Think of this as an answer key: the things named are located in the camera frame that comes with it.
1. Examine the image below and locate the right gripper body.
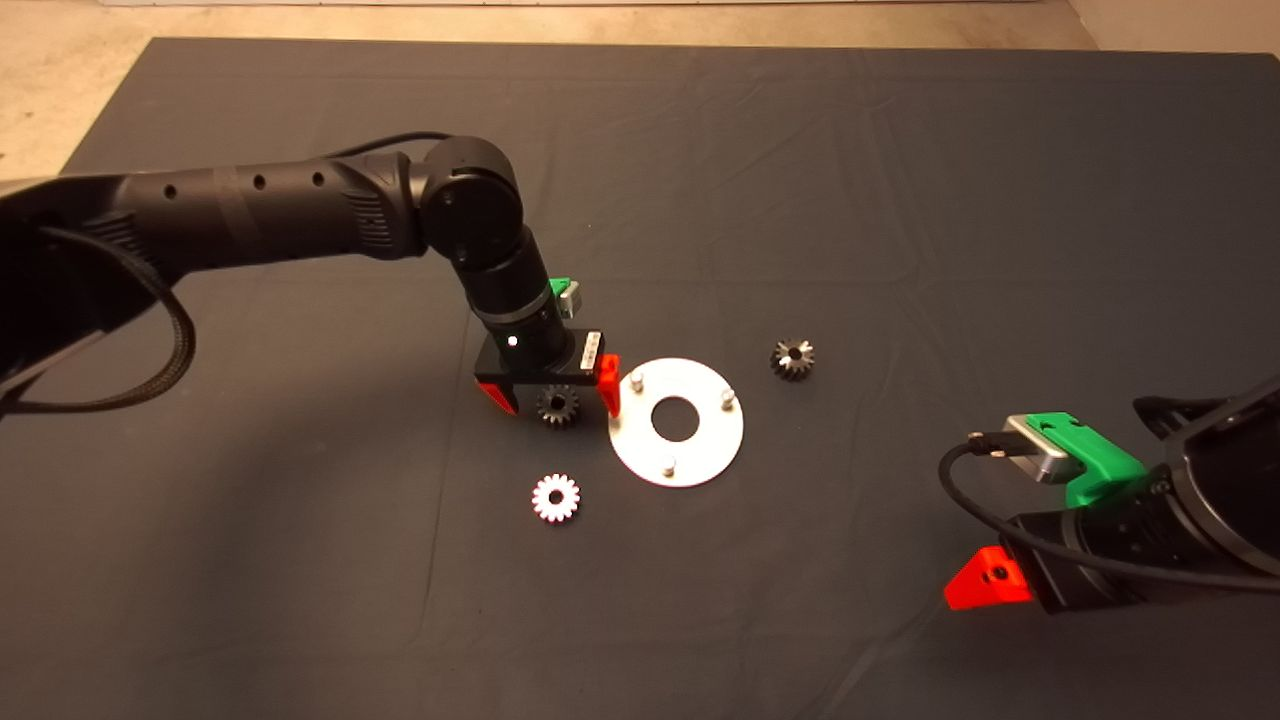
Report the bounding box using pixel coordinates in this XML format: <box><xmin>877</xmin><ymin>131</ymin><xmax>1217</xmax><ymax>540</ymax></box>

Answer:
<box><xmin>1003</xmin><ymin>468</ymin><xmax>1280</xmax><ymax>616</ymax></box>

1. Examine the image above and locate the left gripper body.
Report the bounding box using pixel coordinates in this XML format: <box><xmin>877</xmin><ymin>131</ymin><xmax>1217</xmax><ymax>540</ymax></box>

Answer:
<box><xmin>474</xmin><ymin>305</ymin><xmax>609</xmax><ymax>387</ymax></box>

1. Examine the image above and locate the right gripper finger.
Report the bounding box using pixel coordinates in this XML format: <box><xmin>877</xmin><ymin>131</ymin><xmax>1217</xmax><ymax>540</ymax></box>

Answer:
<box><xmin>944</xmin><ymin>546</ymin><xmax>1033</xmax><ymax>611</ymax></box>

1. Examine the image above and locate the steel planetary gear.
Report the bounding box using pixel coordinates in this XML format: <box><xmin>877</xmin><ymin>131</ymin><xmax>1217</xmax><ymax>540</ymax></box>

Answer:
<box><xmin>536</xmin><ymin>386</ymin><xmax>583</xmax><ymax>429</ymax></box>
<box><xmin>531</xmin><ymin>473</ymin><xmax>582</xmax><ymax>525</ymax></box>
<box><xmin>769</xmin><ymin>339</ymin><xmax>816</xmax><ymax>382</ymax></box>

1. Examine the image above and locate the round metal carrier plate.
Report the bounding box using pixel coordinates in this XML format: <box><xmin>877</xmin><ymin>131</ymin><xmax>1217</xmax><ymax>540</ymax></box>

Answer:
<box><xmin>608</xmin><ymin>357</ymin><xmax>745</xmax><ymax>489</ymax></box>

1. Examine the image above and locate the dark grey table cloth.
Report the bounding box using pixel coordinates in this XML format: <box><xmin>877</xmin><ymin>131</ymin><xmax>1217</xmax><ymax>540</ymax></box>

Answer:
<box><xmin>0</xmin><ymin>38</ymin><xmax>1280</xmax><ymax>720</ymax></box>

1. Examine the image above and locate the right green camera mount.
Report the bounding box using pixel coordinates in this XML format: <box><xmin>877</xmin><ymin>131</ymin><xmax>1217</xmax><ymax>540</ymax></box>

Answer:
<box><xmin>1020</xmin><ymin>412</ymin><xmax>1149</xmax><ymax>509</ymax></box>

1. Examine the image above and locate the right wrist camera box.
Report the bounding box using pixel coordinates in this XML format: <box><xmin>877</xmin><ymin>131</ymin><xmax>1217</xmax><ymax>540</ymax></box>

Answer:
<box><xmin>1003</xmin><ymin>415</ymin><xmax>1076</xmax><ymax>485</ymax></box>

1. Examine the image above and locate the thin left arm cable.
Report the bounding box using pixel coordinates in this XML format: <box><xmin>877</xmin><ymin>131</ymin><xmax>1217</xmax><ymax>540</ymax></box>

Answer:
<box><xmin>330</xmin><ymin>131</ymin><xmax>453</xmax><ymax>161</ymax></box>

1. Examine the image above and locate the black braided cable loop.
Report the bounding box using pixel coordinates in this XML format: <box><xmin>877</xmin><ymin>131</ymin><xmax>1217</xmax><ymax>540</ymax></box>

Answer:
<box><xmin>0</xmin><ymin>225</ymin><xmax>198</xmax><ymax>413</ymax></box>

